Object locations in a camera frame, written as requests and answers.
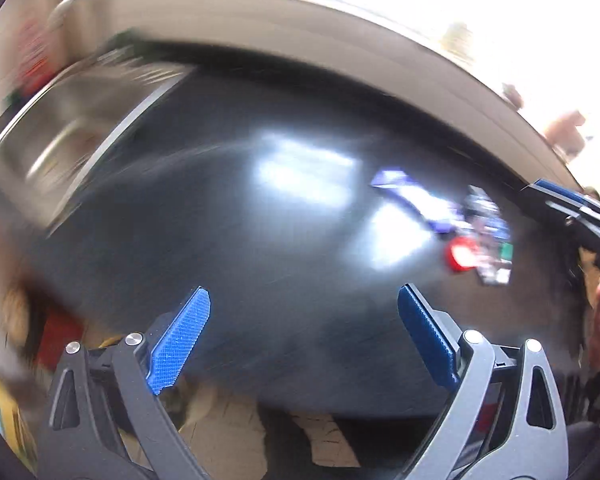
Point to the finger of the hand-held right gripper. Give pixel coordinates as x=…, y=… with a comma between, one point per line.
x=560, y=212
x=565, y=192

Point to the stainless steel sink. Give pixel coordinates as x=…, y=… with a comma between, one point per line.
x=75, y=125

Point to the yellow box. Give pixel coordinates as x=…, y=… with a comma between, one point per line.
x=2, y=410

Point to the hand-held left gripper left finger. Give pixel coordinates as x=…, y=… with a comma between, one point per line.
x=180, y=340

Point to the red patterned bottle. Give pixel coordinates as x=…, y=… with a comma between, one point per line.
x=35, y=57

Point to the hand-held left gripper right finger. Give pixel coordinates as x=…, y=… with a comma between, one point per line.
x=427, y=332

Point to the wooden utensil holder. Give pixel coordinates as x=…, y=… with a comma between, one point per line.
x=565, y=135

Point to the crumpled blue wrapper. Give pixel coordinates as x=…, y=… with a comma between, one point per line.
x=495, y=272

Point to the pink and blue stick wrapper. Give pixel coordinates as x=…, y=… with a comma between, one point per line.
x=487, y=212

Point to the blue and white tube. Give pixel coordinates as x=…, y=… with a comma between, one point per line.
x=415, y=200

